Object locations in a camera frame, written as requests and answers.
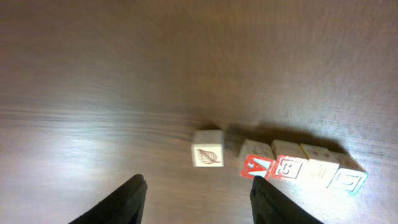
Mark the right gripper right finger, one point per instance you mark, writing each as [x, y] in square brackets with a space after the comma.
[271, 206]

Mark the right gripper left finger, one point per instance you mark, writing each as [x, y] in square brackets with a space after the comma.
[123, 206]

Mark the red letter A block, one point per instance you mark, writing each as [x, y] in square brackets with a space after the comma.
[255, 159]

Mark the red letter E block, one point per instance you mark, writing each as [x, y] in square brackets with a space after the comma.
[290, 160]

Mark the plain letter J block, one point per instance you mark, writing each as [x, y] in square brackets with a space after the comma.
[321, 166]

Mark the leaf picture wooden block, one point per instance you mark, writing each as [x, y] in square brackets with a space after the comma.
[207, 148]

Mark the blue letter D block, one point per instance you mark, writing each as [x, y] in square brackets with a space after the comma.
[350, 175]

